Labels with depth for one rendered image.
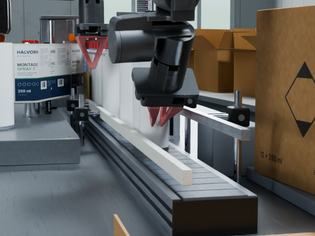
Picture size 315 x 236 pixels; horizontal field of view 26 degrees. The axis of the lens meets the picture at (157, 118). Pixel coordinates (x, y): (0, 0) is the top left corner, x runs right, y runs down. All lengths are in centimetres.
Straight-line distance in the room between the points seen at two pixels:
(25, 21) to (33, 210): 499
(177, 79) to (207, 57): 302
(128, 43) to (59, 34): 103
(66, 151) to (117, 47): 41
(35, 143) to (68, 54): 62
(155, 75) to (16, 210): 30
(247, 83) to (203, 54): 50
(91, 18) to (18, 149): 36
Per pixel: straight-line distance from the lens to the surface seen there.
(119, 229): 75
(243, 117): 103
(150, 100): 108
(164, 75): 106
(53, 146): 135
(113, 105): 162
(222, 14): 640
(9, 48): 151
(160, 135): 118
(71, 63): 194
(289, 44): 104
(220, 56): 397
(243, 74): 379
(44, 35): 202
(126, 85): 137
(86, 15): 153
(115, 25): 100
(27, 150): 135
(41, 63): 176
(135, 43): 100
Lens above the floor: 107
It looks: 6 degrees down
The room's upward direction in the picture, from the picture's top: straight up
